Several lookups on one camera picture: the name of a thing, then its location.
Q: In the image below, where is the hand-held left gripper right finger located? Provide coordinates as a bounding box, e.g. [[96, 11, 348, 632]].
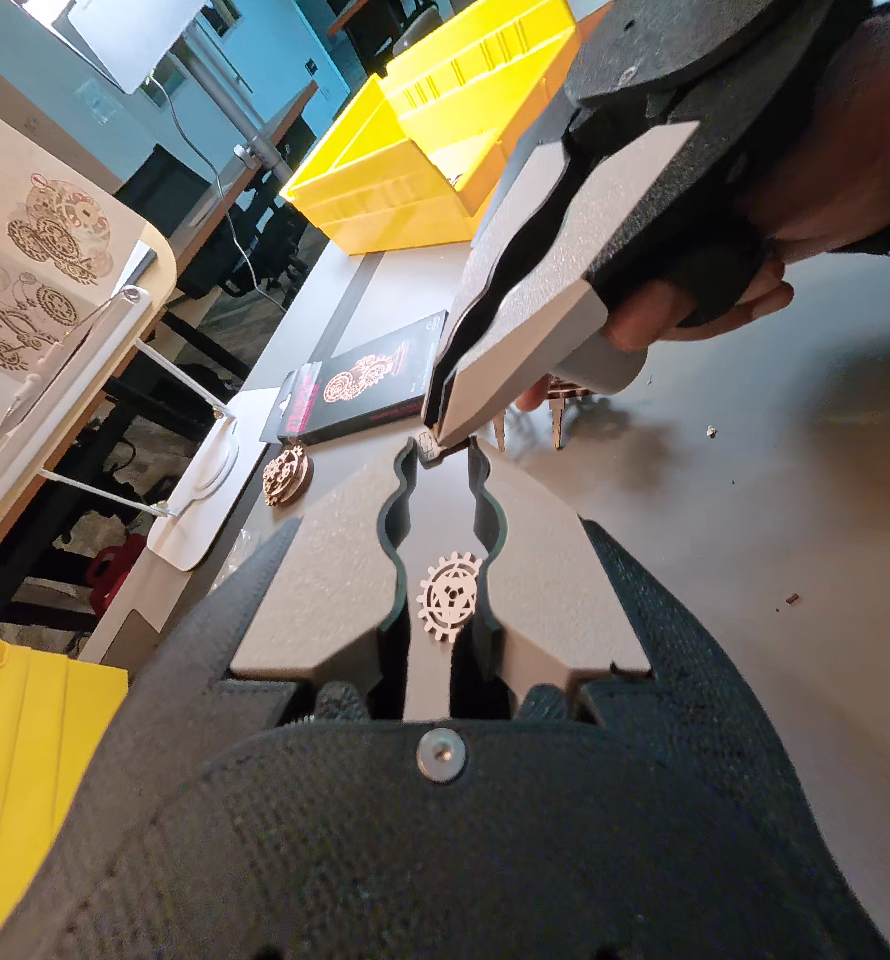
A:
[[451, 438, 652, 721]]

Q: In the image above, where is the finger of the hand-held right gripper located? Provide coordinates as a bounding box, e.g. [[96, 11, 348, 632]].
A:
[[422, 141, 579, 430], [437, 120, 703, 450]]

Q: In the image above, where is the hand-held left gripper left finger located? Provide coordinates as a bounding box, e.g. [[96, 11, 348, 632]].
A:
[[231, 438, 420, 721]]

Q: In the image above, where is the wooden gear assembly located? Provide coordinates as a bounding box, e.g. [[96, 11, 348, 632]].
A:
[[493, 378, 604, 453]]

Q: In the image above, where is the wooden gear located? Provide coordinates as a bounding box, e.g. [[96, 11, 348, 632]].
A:
[[417, 551, 485, 645]]

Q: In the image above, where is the yellow plastic bin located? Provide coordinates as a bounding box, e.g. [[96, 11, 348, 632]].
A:
[[0, 636, 130, 960], [280, 0, 585, 258]]

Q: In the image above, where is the grey desk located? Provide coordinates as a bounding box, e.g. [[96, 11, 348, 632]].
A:
[[77, 0, 890, 960]]

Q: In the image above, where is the person's right hand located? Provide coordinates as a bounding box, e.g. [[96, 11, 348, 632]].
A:
[[516, 11, 890, 412]]

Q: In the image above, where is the stacked wooden gear disc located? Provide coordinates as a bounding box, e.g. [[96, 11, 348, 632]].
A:
[[262, 444, 315, 509]]

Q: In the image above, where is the white book stand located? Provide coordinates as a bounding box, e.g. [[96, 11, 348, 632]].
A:
[[0, 225, 270, 573]]

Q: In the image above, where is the red bag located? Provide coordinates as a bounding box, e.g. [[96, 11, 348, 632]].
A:
[[88, 534, 148, 616]]

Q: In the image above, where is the black puzzle box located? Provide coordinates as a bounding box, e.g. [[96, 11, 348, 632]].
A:
[[261, 309, 450, 447]]

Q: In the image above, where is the wooden background table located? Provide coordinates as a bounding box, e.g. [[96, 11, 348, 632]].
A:
[[167, 78, 319, 260]]

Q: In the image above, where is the black office chair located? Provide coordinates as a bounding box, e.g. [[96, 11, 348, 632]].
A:
[[115, 146, 311, 301]]

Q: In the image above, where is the black softbox lamp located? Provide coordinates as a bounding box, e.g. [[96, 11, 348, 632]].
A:
[[10, 0, 289, 170]]

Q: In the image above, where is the paper instruction sheet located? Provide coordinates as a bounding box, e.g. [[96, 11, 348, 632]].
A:
[[0, 93, 139, 451]]

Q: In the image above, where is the white hanging cable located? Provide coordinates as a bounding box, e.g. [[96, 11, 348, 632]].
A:
[[141, 75, 289, 312]]

